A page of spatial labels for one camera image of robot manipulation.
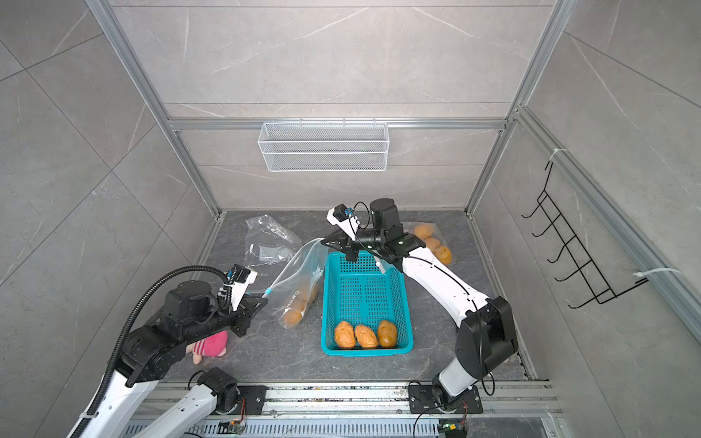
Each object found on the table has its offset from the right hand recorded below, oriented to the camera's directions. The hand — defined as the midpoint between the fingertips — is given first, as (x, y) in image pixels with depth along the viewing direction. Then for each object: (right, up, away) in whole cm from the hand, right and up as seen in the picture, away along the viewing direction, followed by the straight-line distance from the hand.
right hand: (328, 240), depth 73 cm
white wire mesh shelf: (-4, +34, +27) cm, 44 cm away
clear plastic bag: (-6, -11, -8) cm, 15 cm away
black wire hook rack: (+63, -3, -5) cm, 63 cm away
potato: (+10, -29, +7) cm, 32 cm away
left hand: (-14, -14, -7) cm, 21 cm away
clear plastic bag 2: (-28, -2, +34) cm, 44 cm away
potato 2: (+17, -28, +8) cm, 34 cm away
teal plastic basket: (+9, -19, +22) cm, 31 cm away
